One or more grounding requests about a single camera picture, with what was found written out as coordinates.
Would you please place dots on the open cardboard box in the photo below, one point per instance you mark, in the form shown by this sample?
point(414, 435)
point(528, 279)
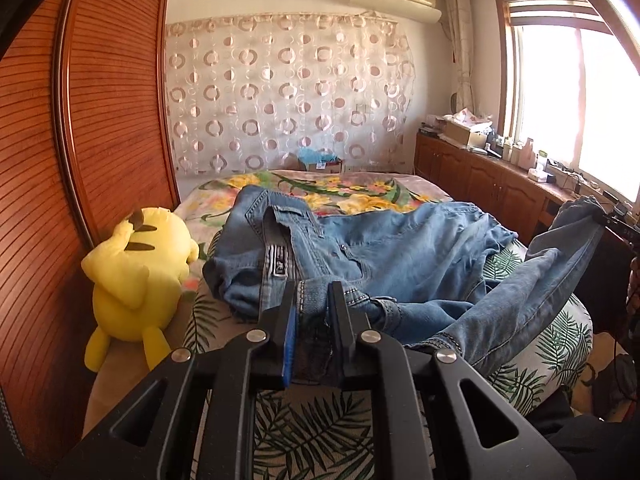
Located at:
point(462, 132)

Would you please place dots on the wooden slatted wardrobe door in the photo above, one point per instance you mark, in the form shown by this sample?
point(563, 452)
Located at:
point(100, 110)

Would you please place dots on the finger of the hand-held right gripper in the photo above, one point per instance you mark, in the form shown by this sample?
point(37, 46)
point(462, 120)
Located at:
point(622, 227)

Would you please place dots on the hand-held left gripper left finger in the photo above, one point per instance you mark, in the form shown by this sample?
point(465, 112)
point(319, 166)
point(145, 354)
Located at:
point(287, 342)

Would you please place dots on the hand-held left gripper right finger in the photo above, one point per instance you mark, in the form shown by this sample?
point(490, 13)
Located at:
point(336, 330)

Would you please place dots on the cardboard box with blue cloth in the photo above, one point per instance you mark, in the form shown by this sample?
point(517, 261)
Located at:
point(320, 162)

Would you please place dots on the pale pink container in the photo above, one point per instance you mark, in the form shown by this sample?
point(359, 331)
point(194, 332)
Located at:
point(528, 155)

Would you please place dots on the floral pillow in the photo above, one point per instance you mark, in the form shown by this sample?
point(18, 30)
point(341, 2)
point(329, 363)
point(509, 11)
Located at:
point(350, 192)

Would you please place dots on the sheer curtain with circles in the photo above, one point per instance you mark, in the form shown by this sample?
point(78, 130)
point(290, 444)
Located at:
point(290, 90)

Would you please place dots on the person's dark clothing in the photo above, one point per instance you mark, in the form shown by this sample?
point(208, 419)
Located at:
point(595, 440)

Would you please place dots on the wooden framed window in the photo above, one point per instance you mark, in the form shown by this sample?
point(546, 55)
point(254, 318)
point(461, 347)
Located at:
point(575, 85)

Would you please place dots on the white patterned window curtain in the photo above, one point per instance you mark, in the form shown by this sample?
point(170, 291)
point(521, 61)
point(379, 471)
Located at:
point(460, 50)

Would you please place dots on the long wooden cabinet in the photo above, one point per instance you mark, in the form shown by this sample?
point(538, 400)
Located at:
point(480, 180)

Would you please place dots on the yellow plush toy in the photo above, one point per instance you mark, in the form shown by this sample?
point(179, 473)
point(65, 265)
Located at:
point(135, 280)

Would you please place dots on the blue denim pants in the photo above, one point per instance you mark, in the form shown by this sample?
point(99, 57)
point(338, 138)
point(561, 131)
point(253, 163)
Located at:
point(400, 250)

